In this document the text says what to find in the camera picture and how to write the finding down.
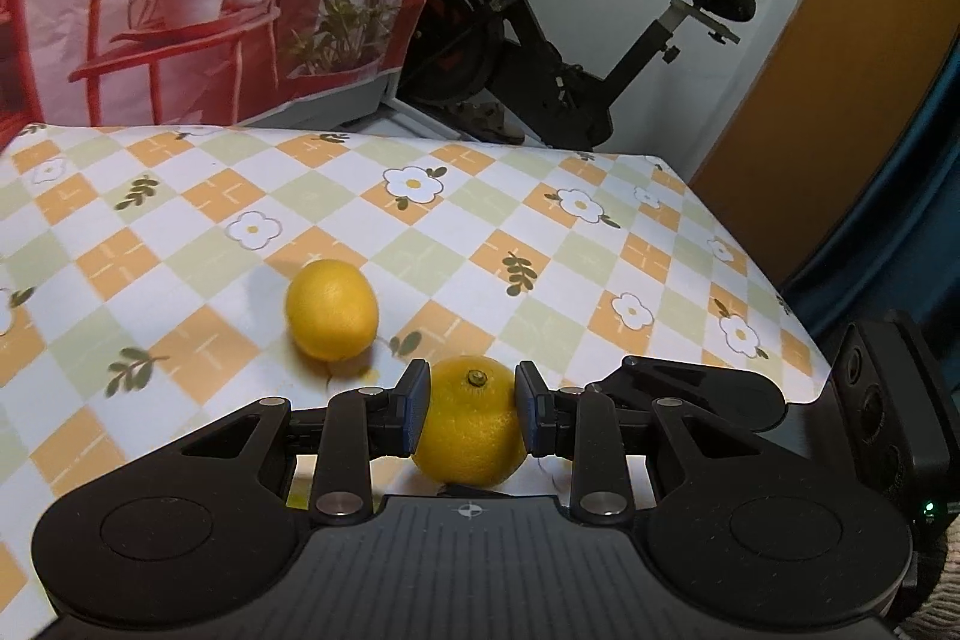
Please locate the yellow lemon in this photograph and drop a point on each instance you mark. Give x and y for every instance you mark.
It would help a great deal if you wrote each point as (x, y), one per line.
(469, 430)
(331, 310)

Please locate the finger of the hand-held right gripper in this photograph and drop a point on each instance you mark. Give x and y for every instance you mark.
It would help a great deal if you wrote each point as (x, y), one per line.
(712, 385)

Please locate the brown sandal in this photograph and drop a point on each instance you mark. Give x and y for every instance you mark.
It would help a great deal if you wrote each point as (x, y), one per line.
(491, 123)

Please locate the dark blue curtain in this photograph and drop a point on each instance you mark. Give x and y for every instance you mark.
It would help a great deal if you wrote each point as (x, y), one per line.
(885, 220)

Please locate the orange wooden door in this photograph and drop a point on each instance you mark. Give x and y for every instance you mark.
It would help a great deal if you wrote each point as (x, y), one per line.
(810, 85)

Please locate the checkered floral tablecloth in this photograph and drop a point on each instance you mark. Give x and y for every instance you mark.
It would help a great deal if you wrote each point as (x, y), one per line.
(225, 220)

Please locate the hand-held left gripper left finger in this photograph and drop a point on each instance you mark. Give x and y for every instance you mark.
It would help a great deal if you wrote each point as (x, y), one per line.
(416, 411)

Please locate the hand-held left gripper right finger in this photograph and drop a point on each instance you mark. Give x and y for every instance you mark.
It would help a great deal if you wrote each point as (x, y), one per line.
(529, 411)

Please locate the black exercise bike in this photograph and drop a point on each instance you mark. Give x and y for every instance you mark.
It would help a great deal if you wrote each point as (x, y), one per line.
(525, 48)

